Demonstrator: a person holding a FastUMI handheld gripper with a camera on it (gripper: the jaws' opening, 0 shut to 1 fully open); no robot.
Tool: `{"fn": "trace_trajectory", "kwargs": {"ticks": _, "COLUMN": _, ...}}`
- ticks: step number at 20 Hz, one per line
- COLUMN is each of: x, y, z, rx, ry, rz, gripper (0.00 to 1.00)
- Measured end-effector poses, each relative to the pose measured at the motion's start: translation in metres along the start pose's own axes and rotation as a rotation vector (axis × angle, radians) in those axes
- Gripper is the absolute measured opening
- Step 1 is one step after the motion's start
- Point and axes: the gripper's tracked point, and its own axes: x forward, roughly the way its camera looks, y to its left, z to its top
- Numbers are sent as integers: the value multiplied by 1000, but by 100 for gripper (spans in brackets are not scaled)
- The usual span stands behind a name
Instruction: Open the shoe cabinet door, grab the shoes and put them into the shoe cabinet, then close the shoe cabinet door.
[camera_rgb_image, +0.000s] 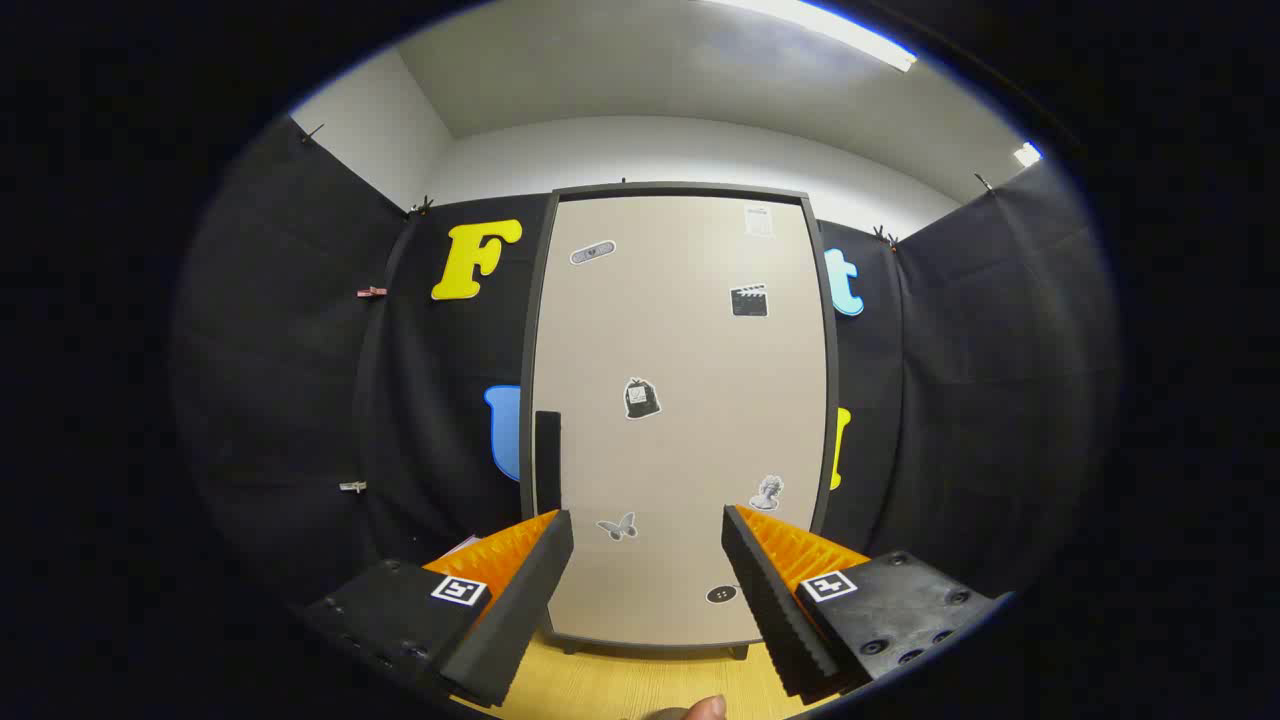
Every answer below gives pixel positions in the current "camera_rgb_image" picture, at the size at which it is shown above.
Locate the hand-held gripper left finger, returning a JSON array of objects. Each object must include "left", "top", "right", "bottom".
[{"left": 300, "top": 510, "right": 575, "bottom": 709}]

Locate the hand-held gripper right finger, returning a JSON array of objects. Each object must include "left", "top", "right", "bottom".
[{"left": 722, "top": 504, "right": 1011, "bottom": 701}]

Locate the black door handle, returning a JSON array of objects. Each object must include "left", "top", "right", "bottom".
[{"left": 535, "top": 410, "right": 563, "bottom": 517}]

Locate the black backdrop cloth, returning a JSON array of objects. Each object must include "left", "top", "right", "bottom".
[{"left": 175, "top": 115, "right": 1116, "bottom": 621}]

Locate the long ceiling light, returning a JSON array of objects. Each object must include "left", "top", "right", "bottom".
[{"left": 700, "top": 0, "right": 918, "bottom": 73}]

